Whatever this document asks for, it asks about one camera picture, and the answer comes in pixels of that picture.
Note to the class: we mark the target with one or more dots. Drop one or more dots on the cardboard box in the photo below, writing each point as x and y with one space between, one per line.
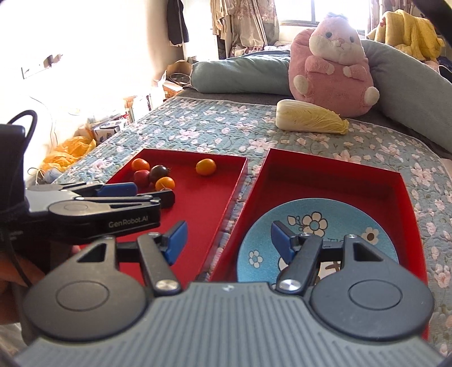
176 83

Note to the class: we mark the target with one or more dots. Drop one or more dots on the person's left hand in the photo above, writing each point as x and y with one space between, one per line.
35 269

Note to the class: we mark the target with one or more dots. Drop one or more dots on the pink hamster plush toy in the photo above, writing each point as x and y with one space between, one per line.
328 81

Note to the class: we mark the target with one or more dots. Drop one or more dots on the yellow plastic bag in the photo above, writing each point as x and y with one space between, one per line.
70 150

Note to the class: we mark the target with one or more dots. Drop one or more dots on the napa cabbage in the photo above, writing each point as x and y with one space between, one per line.
307 118

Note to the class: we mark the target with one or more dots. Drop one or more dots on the dark hanging garment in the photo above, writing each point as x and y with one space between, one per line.
176 21

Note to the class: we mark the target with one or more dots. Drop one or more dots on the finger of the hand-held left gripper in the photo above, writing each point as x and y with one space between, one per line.
166 198
116 189

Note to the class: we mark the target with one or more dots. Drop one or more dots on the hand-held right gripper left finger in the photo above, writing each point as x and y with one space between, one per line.
176 241

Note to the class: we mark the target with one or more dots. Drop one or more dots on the blue flower-print plate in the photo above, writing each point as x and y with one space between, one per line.
261 233

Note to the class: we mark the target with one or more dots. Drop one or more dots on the yellow blanket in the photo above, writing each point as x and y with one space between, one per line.
406 31

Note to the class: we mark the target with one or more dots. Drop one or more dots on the white printed box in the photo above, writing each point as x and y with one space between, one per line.
107 131

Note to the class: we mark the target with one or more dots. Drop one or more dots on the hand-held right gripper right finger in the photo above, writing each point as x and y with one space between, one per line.
280 239

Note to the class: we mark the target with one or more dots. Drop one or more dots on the orange-red cherry tomato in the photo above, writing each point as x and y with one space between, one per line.
140 164

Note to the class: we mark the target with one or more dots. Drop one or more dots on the grey-blue duvet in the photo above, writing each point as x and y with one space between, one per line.
240 74

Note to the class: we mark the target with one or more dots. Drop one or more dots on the orange cherry tomato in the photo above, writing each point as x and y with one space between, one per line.
206 166
165 183

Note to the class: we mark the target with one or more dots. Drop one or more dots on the deep red box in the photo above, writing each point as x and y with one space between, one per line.
317 187

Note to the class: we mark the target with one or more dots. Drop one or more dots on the red cherry tomato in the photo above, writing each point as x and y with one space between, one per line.
141 178

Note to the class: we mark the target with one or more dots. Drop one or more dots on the dark purple cherry tomato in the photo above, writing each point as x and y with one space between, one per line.
159 172

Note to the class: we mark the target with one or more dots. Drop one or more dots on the floral quilted bedspread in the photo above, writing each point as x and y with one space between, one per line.
212 123

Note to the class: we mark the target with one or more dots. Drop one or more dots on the shallow red box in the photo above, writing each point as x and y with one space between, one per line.
201 201

